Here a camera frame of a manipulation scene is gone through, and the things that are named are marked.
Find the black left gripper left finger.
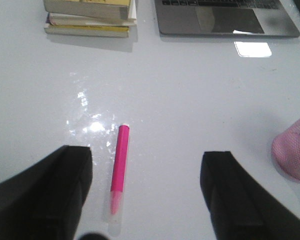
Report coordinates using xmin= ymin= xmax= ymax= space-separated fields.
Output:
xmin=0 ymin=145 xmax=93 ymax=240

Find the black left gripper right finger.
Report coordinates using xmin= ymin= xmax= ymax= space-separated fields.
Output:
xmin=200 ymin=151 xmax=300 ymax=240

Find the pink highlighter pen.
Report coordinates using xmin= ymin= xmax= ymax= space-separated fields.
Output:
xmin=108 ymin=124 xmax=130 ymax=237

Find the pink mesh pen holder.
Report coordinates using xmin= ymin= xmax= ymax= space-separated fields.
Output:
xmin=271 ymin=119 xmax=300 ymax=182

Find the bottom yellow book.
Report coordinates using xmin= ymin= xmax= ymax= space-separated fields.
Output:
xmin=44 ymin=23 xmax=130 ymax=38

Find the yellow book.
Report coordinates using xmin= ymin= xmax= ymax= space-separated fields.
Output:
xmin=43 ymin=0 xmax=137 ymax=20
xmin=44 ymin=23 xmax=130 ymax=38

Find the middle white book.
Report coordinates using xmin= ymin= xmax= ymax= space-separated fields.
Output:
xmin=48 ymin=12 xmax=137 ymax=27

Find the grey laptop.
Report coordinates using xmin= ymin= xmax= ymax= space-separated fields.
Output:
xmin=154 ymin=0 xmax=300 ymax=38

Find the top yellow book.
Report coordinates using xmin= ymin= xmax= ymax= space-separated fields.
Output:
xmin=43 ymin=0 xmax=137 ymax=20

